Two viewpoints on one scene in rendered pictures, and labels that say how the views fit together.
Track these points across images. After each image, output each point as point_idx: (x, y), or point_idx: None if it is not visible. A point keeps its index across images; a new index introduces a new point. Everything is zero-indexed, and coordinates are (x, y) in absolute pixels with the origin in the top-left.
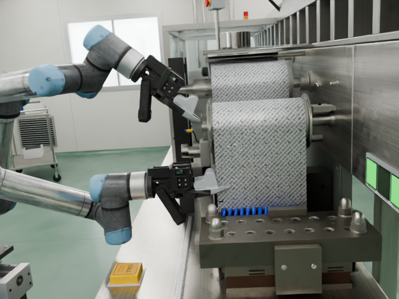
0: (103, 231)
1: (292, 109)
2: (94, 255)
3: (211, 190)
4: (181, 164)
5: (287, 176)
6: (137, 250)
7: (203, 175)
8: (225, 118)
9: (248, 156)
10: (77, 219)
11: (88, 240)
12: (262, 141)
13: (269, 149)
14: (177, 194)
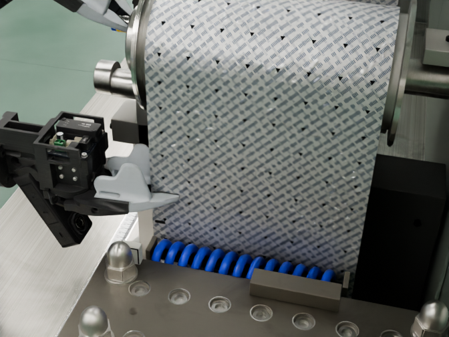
0: (109, 59)
1: (359, 53)
2: (82, 106)
3: (131, 205)
4: (77, 125)
5: (317, 206)
6: (6, 251)
7: (127, 157)
8: (178, 46)
9: (228, 146)
10: (72, 26)
11: (80, 73)
12: (266, 119)
13: (282, 141)
14: (55, 196)
